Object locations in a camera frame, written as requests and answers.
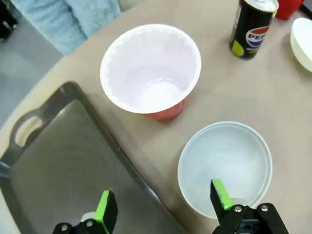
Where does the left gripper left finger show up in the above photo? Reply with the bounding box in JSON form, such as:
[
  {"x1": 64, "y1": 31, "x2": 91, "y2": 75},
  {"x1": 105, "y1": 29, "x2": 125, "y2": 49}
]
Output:
[{"x1": 53, "y1": 189, "x2": 119, "y2": 234}]

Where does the cream plastic bowl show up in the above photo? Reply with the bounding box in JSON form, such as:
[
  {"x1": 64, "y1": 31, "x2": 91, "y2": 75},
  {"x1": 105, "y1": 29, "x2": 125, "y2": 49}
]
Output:
[{"x1": 290, "y1": 17, "x2": 312, "y2": 76}]

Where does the person's torso in blue fleece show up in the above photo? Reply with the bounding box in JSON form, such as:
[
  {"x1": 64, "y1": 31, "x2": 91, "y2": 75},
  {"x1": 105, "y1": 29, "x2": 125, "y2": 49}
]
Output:
[{"x1": 11, "y1": 0, "x2": 122, "y2": 56}]

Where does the grey plastic tray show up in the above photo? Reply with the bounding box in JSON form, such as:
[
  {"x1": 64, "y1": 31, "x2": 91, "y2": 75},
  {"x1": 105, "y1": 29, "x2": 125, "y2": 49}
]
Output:
[{"x1": 0, "y1": 81, "x2": 188, "y2": 234}]

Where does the black floor object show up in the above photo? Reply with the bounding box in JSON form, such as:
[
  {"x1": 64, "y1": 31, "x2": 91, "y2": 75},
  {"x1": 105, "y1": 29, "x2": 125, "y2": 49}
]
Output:
[{"x1": 0, "y1": 0, "x2": 18, "y2": 42}]

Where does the red plastic cup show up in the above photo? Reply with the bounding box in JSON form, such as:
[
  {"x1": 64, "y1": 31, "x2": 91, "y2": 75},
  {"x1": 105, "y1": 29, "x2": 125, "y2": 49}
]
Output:
[
  {"x1": 275, "y1": 0, "x2": 305, "y2": 20},
  {"x1": 99, "y1": 23, "x2": 202, "y2": 121}
]

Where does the black Pepsi can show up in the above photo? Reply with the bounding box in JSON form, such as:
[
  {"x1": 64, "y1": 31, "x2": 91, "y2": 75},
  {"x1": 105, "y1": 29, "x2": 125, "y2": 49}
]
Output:
[{"x1": 229, "y1": 0, "x2": 279, "y2": 60}]

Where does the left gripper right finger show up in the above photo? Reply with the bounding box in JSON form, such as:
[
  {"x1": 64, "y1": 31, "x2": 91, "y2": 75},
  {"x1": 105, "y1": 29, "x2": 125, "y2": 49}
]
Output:
[{"x1": 210, "y1": 179, "x2": 290, "y2": 234}]

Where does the white plastic bowl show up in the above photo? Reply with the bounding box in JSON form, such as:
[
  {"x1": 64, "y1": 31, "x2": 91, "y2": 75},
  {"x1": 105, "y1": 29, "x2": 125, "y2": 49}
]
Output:
[{"x1": 177, "y1": 121, "x2": 273, "y2": 219}]

